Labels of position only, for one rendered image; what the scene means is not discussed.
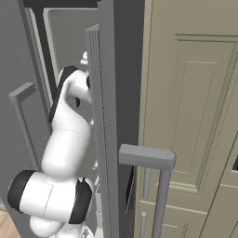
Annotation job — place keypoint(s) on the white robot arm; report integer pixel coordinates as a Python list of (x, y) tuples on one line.
[(65, 145)]

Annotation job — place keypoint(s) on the beige cupboard run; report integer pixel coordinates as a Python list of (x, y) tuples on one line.
[(221, 204)]

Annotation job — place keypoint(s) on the grey fridge body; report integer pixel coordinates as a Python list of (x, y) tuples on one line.
[(69, 37)]

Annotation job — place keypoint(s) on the grey fridge door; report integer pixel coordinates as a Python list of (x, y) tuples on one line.
[(108, 93), (12, 46)]

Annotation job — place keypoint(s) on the low beige cupboard door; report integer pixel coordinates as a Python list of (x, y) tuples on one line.
[(173, 223)]

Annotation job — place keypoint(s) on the tall beige cupboard door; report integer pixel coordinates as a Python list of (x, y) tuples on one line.
[(192, 102)]

